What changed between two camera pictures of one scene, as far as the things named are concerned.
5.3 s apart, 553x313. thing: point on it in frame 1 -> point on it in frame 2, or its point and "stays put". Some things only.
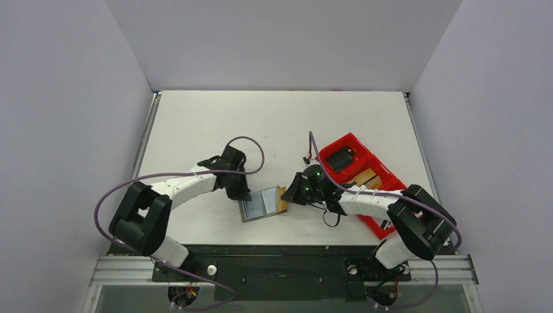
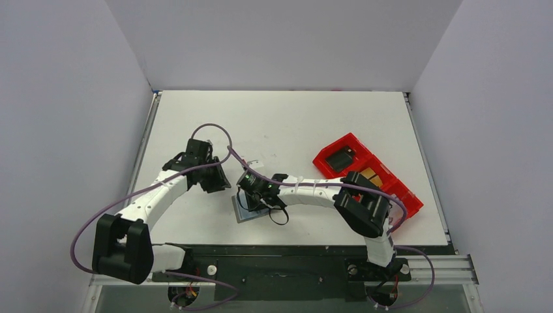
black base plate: [282, 273] stays put
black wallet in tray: [341, 158] stays put
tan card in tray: [375, 184] stays put
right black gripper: [296, 190] -> [249, 197]
